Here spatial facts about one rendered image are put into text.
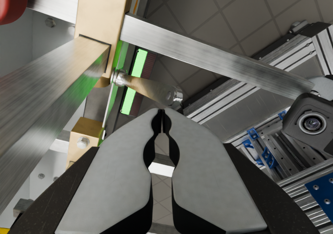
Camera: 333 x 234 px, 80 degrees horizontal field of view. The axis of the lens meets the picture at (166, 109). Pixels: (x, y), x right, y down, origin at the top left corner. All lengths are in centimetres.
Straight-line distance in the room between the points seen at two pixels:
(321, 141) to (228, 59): 14
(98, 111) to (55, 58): 33
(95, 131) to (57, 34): 27
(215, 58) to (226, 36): 91
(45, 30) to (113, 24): 33
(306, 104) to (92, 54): 21
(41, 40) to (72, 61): 39
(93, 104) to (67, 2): 28
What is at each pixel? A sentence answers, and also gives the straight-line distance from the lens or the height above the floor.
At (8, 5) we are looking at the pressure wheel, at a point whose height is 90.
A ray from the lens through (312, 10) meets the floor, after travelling 136.
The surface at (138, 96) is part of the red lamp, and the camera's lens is 47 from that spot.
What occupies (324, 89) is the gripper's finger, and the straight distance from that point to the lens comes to 34.
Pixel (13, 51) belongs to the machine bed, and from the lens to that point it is 54.
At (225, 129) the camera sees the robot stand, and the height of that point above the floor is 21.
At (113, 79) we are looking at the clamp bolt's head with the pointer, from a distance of 29.
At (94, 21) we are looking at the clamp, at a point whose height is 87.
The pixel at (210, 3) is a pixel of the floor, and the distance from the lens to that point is 114.
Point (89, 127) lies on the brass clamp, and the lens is 40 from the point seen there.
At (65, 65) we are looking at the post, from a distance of 18.
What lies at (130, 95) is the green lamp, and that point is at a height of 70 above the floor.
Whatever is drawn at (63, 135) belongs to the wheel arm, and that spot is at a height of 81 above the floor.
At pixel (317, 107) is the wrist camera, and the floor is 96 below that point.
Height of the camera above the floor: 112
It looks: 60 degrees down
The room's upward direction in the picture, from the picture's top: 178 degrees clockwise
